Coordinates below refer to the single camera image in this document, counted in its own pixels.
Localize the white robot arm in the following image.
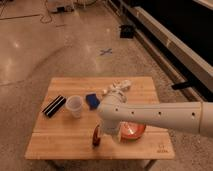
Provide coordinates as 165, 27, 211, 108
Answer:
97, 90, 213, 138

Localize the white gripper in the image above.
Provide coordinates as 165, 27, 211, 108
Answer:
97, 122, 122, 143

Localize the wooden folding table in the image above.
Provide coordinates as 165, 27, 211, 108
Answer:
25, 77, 175, 161

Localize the blue sponge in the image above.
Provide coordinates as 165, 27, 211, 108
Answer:
86, 93, 100, 110

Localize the black box on floor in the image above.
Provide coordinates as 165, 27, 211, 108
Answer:
120, 25, 134, 38

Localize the orange ceramic bowl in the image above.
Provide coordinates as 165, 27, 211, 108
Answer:
120, 122, 146, 140

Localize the dark red pepper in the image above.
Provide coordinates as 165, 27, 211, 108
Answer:
92, 125, 101, 147

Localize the white equipment base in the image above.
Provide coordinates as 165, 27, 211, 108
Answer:
46, 0, 74, 13

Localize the grey wall ledge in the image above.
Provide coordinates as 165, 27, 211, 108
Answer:
103, 0, 213, 103

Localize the black handle on ledge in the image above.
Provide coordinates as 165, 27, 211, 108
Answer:
171, 81, 193, 90

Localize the clear plastic cup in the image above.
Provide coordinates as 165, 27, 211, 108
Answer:
65, 95, 83, 118

